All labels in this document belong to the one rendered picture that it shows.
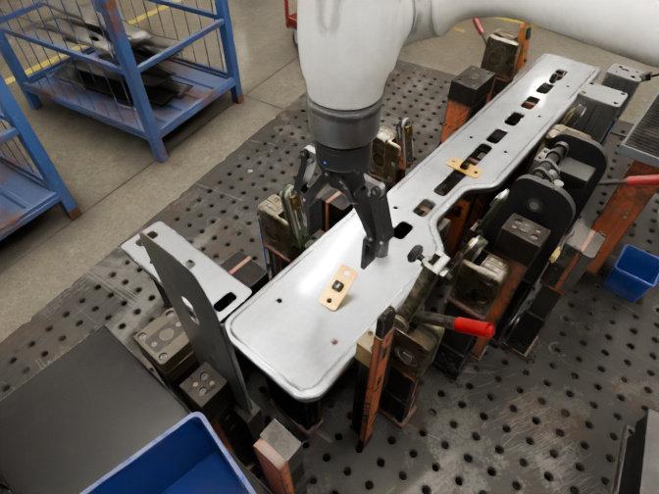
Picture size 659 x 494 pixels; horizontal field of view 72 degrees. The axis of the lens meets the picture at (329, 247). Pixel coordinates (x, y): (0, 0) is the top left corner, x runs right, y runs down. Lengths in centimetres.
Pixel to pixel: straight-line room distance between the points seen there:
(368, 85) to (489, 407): 80
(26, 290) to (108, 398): 174
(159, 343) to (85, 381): 12
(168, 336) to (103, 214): 195
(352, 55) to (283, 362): 49
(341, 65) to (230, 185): 108
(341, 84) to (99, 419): 57
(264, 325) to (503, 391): 59
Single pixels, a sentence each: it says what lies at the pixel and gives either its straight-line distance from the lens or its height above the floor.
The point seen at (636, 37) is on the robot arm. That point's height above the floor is 151.
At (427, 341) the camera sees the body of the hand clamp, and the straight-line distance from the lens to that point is 74.
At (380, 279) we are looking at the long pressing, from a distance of 86.
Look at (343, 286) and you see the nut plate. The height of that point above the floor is 102.
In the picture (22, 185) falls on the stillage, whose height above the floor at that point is 16.
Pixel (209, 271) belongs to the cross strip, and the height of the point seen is 100.
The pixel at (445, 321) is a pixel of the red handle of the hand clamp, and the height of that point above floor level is 111.
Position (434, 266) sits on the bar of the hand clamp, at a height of 121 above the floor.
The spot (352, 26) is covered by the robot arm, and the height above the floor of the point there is 150.
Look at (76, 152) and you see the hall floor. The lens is 319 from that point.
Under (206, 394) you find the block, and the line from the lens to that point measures 68.
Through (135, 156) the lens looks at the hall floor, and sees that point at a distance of 300.
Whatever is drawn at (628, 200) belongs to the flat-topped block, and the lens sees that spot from 126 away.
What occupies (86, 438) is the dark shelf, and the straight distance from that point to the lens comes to 77.
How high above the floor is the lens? 168
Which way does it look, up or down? 49 degrees down
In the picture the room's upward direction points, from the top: straight up
